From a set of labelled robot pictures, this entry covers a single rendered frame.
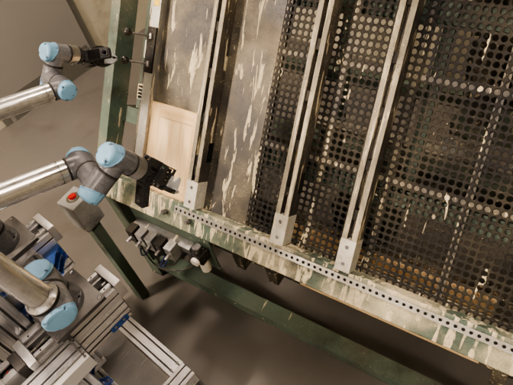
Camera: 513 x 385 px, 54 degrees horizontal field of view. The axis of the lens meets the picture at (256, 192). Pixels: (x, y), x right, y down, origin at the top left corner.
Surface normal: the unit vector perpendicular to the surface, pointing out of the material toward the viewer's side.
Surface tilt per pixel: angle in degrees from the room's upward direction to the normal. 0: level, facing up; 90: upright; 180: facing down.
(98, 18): 90
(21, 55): 90
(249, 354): 0
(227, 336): 0
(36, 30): 90
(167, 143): 51
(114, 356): 0
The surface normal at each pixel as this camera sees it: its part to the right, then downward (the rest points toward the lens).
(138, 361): -0.19, -0.65
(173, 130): -0.54, 0.14
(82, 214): 0.83, 0.29
